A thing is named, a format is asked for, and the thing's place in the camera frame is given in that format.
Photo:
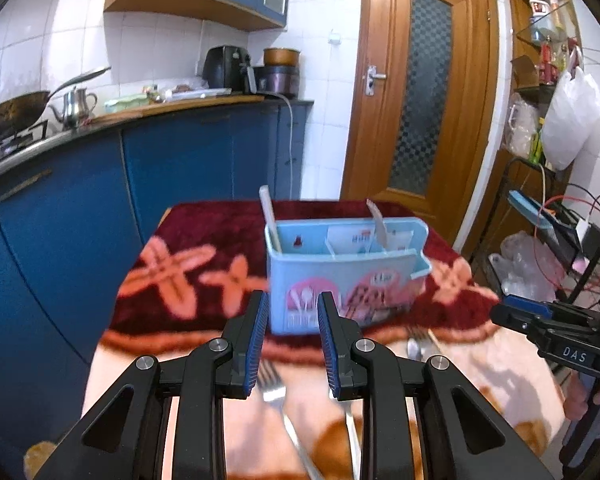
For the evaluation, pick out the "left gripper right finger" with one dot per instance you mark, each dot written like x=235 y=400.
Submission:
x=418 y=412

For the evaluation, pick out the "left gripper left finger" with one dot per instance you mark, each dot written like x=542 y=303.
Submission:
x=123 y=435

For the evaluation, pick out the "steel table knife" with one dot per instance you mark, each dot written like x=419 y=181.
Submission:
x=380 y=227

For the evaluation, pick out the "white plastic knife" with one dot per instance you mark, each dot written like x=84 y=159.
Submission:
x=268 y=211

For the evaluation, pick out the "blue lower kitchen cabinets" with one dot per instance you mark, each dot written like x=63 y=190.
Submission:
x=75 y=211

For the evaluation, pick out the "person's right hand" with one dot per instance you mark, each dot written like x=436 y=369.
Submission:
x=576 y=402

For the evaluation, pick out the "clear plastic bag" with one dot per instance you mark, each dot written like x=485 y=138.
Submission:
x=527 y=268

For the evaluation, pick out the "red orange floral blanket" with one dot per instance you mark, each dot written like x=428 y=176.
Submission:
x=203 y=261

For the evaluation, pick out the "light blue chopsticks box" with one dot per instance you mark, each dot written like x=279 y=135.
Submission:
x=342 y=257

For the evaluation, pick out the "white hanging plastic bag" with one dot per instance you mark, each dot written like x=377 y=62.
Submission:
x=573 y=115

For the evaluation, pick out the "wooden door with glass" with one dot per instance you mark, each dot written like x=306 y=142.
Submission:
x=419 y=140

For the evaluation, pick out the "gas stove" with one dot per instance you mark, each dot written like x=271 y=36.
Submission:
x=19 y=141

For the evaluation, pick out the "wooden cutting board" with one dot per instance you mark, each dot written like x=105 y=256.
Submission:
x=171 y=107

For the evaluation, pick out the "steel kettle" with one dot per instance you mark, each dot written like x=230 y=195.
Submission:
x=77 y=108

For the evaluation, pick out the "black wok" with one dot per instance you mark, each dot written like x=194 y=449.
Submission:
x=22 y=112

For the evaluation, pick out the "black air fryer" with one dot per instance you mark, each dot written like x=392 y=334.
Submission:
x=226 y=67

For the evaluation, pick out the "dark rice cooker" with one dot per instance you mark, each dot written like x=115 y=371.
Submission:
x=281 y=79

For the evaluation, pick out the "brown pot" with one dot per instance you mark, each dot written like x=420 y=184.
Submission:
x=281 y=57

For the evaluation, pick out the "black wire rack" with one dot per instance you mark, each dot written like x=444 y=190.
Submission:
x=518 y=180

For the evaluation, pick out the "wooden wall shelf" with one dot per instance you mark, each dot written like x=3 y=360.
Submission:
x=543 y=34

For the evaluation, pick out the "silver door handle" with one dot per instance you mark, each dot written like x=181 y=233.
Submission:
x=371 y=77

